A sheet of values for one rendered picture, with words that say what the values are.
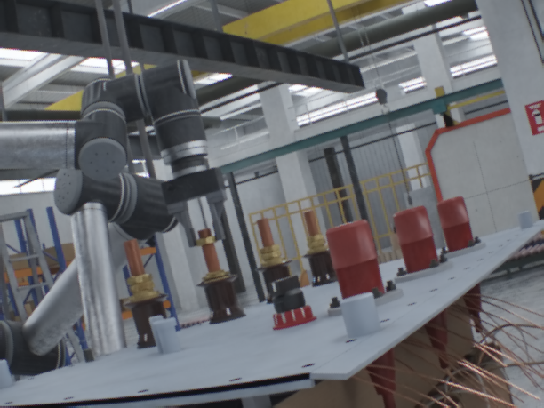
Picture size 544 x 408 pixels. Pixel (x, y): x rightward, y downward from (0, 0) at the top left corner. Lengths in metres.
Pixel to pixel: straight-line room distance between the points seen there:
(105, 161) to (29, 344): 1.23
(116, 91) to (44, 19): 8.70
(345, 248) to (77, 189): 1.00
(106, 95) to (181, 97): 0.17
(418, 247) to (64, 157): 0.73
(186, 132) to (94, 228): 0.46
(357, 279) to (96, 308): 0.91
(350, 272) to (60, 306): 1.46
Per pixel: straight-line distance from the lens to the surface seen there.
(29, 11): 10.29
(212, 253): 1.74
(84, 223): 2.07
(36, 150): 1.65
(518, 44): 11.97
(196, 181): 1.74
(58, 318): 2.59
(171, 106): 1.74
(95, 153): 1.62
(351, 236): 1.23
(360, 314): 0.91
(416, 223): 1.54
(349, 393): 1.33
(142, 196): 2.18
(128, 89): 1.76
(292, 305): 1.25
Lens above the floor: 1.48
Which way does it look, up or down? 4 degrees up
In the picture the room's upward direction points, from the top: 15 degrees counter-clockwise
